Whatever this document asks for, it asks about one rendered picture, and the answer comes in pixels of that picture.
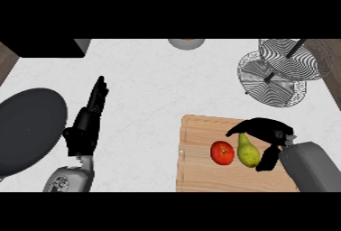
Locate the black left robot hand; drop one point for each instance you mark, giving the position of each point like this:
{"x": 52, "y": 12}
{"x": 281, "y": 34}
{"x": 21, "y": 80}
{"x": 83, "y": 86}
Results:
{"x": 86, "y": 126}

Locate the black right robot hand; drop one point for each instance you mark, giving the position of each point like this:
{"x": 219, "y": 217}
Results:
{"x": 272, "y": 129}

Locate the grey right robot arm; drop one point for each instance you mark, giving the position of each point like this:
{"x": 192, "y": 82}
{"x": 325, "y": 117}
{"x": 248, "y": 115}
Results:
{"x": 310, "y": 168}

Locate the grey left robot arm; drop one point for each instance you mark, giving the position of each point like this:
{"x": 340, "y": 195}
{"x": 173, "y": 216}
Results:
{"x": 71, "y": 177}

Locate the green pear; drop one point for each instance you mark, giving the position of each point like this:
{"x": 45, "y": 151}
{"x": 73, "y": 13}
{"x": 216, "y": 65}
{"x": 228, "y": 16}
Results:
{"x": 248, "y": 152}

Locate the pale wooden cutting board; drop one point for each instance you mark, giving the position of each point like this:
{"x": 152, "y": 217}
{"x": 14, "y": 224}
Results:
{"x": 200, "y": 168}

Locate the dark grey round pan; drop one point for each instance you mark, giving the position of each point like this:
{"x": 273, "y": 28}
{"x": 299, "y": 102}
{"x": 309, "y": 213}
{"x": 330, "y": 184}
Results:
{"x": 27, "y": 129}

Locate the red tomato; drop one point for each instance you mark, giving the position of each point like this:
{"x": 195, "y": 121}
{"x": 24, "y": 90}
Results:
{"x": 222, "y": 152}

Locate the black box appliance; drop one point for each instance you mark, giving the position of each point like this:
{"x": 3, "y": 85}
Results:
{"x": 45, "y": 48}

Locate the grey round bowl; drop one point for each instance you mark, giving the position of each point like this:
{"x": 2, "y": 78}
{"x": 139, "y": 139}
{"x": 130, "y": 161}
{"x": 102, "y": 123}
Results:
{"x": 186, "y": 44}

